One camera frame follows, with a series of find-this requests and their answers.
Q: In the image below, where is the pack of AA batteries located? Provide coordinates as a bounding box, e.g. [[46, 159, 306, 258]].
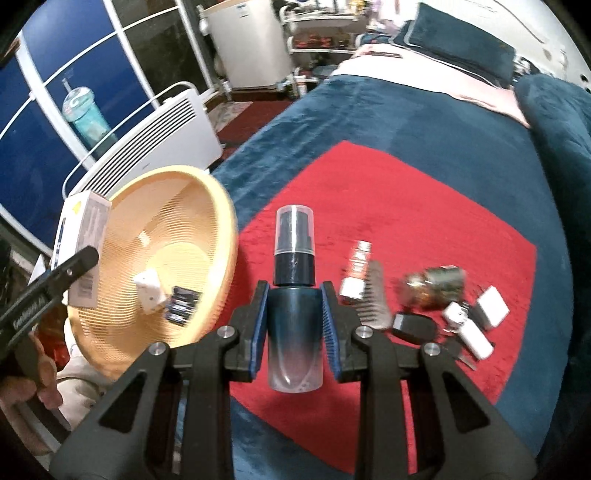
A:
[[163, 286, 201, 327]]

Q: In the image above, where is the blue velvet blanket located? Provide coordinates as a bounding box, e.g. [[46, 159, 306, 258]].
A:
[[214, 75, 590, 479]]

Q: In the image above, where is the white washing machine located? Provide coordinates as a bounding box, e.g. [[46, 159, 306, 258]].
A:
[[202, 0, 293, 90]]

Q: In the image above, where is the white medicine box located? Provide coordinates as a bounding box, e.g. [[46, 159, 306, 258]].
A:
[[50, 191, 112, 308]]

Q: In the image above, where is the white USB charger block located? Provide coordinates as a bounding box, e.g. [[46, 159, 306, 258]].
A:
[[471, 286, 510, 331]]

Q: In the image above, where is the dark blue spray bottle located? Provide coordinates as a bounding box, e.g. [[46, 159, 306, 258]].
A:
[[267, 205, 324, 394]]

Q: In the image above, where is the red patterned cloth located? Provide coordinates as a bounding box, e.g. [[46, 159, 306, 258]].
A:
[[229, 142, 537, 476]]

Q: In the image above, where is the glass jar gold lid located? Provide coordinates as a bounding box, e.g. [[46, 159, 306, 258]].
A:
[[398, 265, 467, 310]]

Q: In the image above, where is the white shelf rack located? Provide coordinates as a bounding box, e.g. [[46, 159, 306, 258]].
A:
[[276, 1, 369, 89]]

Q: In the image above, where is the white wall plug adapter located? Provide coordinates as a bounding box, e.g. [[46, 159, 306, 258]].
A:
[[132, 267, 167, 314]]

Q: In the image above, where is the dark wooden comb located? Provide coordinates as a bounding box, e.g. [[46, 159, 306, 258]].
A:
[[356, 260, 393, 331]]

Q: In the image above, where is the white cylindrical bottle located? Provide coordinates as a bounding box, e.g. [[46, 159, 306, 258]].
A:
[[442, 302, 494, 360]]

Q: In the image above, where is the person left hand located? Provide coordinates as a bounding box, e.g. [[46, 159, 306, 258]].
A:
[[1, 334, 63, 422]]

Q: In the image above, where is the orange mesh basket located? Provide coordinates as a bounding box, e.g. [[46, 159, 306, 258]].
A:
[[68, 165, 238, 381]]

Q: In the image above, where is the white panel heater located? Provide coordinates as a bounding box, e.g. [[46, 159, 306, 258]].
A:
[[61, 81, 222, 199]]

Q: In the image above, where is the black car key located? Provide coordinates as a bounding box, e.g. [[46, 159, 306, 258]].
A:
[[443, 337, 477, 371]]

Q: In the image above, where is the blue pillow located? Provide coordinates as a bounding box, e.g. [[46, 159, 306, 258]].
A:
[[391, 3, 516, 88]]

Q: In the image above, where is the pink blanket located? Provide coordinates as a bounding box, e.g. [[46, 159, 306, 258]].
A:
[[332, 44, 530, 128]]

